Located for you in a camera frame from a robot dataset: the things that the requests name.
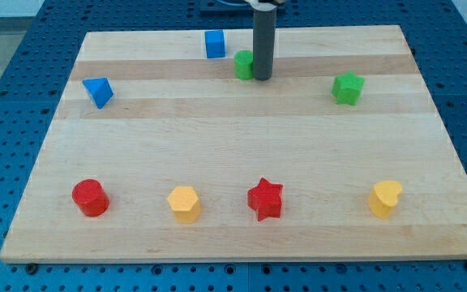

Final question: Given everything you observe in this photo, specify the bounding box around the green star block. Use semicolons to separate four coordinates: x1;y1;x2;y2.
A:
331;71;365;105

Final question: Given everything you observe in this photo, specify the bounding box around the blue triangle block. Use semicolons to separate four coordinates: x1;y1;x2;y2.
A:
82;78;114;110

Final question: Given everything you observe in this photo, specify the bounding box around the red cylinder block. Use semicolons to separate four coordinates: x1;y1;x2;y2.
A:
72;179;110;217

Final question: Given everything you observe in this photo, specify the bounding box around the light wooden board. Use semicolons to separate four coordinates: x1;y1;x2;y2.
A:
0;25;467;264

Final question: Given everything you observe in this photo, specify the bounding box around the blue cube block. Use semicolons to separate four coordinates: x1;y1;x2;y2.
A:
204;30;225;58

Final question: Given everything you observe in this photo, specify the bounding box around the red star block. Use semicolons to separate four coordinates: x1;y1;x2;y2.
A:
247;178;284;221

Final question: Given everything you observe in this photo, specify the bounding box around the green cylinder block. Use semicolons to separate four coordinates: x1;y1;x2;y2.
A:
233;50;253;80

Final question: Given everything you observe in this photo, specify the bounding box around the yellow heart block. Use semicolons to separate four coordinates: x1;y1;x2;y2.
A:
367;180;403;220

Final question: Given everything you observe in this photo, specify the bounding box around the yellow hexagon block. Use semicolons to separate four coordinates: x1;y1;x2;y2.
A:
167;186;201;224

